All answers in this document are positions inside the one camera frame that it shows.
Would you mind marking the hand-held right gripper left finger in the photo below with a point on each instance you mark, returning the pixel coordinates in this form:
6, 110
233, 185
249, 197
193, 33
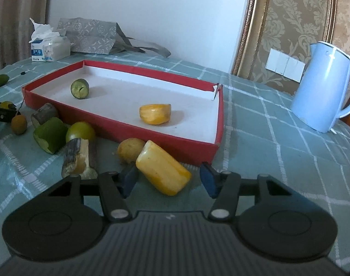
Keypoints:
129, 180

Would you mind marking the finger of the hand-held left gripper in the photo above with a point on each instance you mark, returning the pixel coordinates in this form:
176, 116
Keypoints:
1, 116
6, 106

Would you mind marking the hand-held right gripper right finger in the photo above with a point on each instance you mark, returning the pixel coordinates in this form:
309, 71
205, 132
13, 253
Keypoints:
208, 180

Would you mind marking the brown longan with stem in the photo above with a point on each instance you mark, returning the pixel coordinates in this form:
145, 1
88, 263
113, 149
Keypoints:
18, 124

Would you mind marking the yellow loquat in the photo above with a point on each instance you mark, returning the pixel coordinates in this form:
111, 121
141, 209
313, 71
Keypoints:
129, 149

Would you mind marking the large yellow pineapple chunk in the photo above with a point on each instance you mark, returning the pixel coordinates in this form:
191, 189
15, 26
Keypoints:
163, 168

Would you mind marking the sugarcane piece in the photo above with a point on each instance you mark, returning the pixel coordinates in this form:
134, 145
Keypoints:
77, 156
44, 114

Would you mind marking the red shallow cardboard box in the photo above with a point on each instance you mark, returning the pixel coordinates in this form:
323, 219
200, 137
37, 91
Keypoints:
126, 97

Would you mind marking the large green cucumber piece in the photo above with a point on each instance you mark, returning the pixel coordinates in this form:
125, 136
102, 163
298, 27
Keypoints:
49, 135

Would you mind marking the green lime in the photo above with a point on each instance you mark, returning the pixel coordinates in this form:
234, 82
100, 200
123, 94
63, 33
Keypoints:
81, 131

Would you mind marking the green checked tablecloth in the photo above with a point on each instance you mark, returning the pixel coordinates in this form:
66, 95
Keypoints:
264, 138

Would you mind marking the small yellow jackfruit piece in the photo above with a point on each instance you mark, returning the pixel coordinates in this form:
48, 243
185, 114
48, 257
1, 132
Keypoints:
155, 114

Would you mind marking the white tissue pack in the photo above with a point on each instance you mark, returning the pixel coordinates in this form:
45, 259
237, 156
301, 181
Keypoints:
52, 50

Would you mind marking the small green cucumber piece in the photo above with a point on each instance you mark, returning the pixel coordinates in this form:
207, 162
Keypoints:
80, 89

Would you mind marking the beige curtain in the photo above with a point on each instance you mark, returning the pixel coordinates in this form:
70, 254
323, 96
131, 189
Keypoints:
13, 11

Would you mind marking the grey patterned paper bag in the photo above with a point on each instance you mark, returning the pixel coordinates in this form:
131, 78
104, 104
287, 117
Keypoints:
88, 36

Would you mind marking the light blue electric kettle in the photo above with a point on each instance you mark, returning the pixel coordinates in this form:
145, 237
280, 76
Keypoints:
316, 92

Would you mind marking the white wall switch panel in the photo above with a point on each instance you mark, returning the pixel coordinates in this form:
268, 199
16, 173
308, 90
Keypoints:
284, 64

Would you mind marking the gold ornate frame moulding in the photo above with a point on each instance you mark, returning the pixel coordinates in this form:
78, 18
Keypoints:
251, 20

